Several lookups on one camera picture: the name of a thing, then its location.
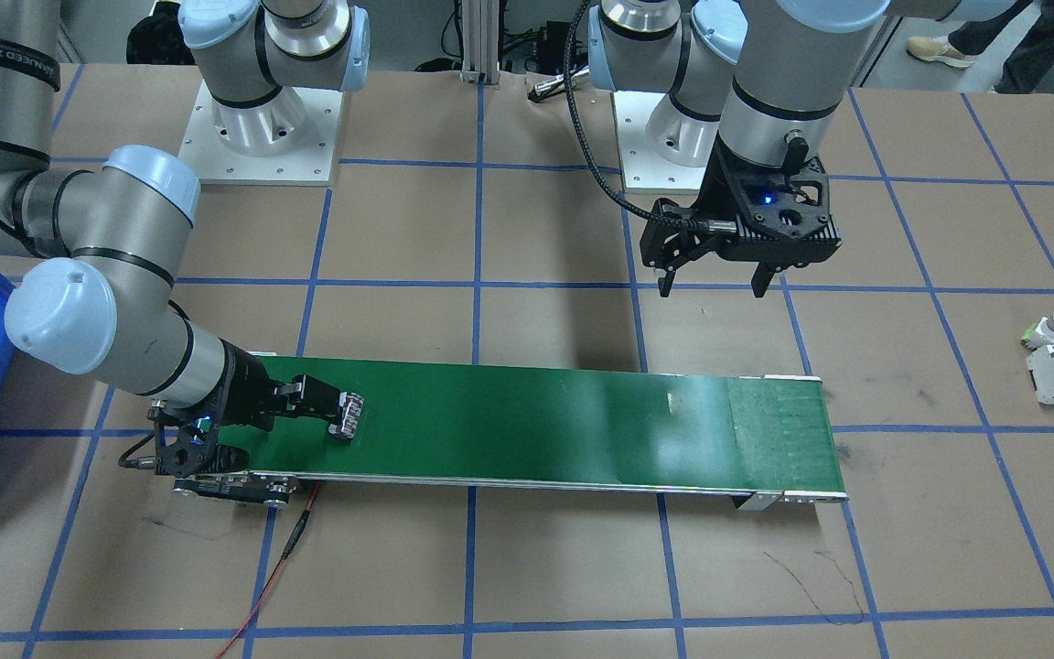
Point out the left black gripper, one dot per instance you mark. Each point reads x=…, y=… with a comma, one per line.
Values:
x=719, y=203

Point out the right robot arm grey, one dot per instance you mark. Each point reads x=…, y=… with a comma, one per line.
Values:
x=109, y=245

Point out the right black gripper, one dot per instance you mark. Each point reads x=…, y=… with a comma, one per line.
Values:
x=247, y=384

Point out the green push button switch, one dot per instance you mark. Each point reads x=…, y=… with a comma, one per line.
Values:
x=1039, y=334

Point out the dark brown capacitor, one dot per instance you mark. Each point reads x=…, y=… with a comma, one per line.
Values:
x=347, y=417

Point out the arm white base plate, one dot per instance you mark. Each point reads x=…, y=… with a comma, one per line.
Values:
x=291, y=140
x=660, y=149

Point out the green conveyor belt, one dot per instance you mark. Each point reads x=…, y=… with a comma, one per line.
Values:
x=760, y=440

